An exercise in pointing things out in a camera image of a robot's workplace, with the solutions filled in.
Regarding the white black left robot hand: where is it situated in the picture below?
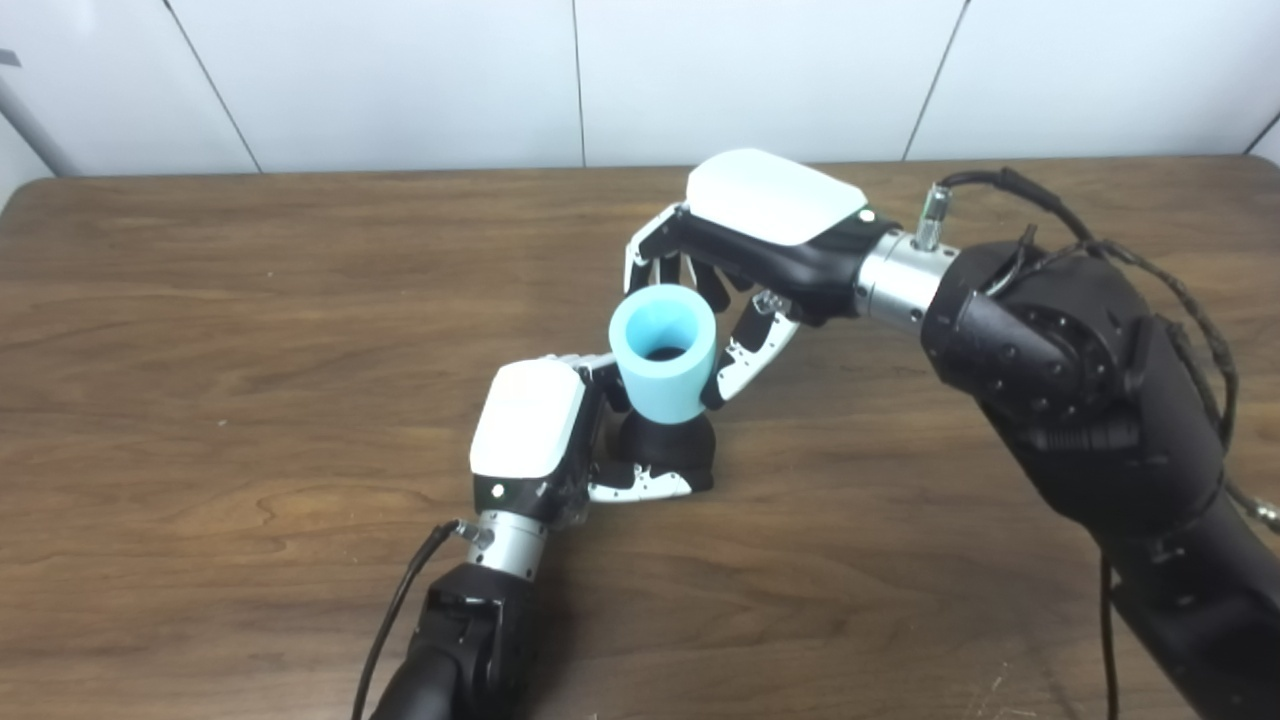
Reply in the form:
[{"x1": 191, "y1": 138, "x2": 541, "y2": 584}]
[{"x1": 469, "y1": 353, "x2": 696, "y2": 531}]

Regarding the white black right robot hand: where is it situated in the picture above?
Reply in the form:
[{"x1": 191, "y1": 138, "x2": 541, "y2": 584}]
[{"x1": 623, "y1": 148, "x2": 901, "y2": 411}]

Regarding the black flared nozzle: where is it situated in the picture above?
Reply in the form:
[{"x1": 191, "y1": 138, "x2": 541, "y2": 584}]
[{"x1": 618, "y1": 344, "x2": 717, "y2": 494}]

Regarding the light-blue short hose tube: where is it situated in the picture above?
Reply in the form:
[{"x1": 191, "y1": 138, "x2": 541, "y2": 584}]
[{"x1": 608, "y1": 284, "x2": 718, "y2": 425}]

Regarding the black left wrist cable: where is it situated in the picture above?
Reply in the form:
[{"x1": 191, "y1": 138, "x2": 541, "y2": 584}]
[{"x1": 350, "y1": 520, "x2": 496, "y2": 720}]

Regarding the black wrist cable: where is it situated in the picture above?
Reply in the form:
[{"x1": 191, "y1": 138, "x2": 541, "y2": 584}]
[
  {"x1": 350, "y1": 520, "x2": 496, "y2": 720},
  {"x1": 915, "y1": 167, "x2": 1280, "y2": 720}
]

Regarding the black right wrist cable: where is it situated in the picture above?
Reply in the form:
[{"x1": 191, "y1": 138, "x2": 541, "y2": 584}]
[{"x1": 915, "y1": 167, "x2": 1280, "y2": 720}]

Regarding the gray wall corner post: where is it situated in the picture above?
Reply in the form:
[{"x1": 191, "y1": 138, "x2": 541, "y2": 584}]
[{"x1": 0, "y1": 75, "x2": 79, "y2": 178}]

